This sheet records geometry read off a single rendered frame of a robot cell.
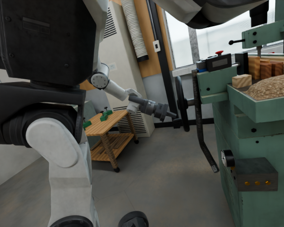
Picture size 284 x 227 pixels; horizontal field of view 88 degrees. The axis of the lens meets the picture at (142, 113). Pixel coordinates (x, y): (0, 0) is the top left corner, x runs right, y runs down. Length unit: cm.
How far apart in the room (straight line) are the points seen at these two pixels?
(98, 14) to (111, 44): 172
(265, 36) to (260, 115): 40
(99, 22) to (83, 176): 39
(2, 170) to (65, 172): 260
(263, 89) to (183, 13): 32
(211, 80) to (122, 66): 153
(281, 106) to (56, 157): 56
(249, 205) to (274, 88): 57
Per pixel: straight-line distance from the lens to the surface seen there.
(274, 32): 80
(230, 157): 61
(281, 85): 49
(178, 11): 22
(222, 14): 26
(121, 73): 205
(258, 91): 48
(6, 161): 305
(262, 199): 88
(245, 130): 64
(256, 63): 66
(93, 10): 38
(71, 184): 51
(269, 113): 48
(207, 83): 65
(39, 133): 42
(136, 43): 205
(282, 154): 75
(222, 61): 64
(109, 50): 211
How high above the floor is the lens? 106
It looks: 18 degrees down
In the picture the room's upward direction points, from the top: 16 degrees counter-clockwise
